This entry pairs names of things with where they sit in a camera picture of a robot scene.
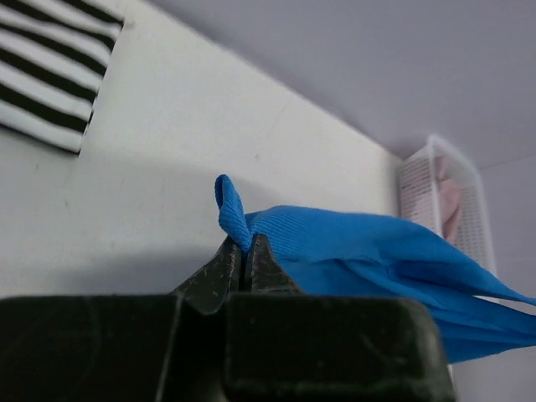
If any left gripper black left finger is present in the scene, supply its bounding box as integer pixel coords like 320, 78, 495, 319
173, 237, 242, 314

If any blue tank top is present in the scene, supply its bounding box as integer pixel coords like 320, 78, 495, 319
214, 175, 535, 363

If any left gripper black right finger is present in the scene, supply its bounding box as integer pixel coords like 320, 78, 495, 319
245, 234, 303, 294

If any black white striped tank top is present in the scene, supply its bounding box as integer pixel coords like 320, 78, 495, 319
1, 0, 125, 154

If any white plastic basket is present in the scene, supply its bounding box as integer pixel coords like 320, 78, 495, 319
398, 135, 497, 274

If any pink garment in basket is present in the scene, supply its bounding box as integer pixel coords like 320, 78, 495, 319
434, 155, 462, 245

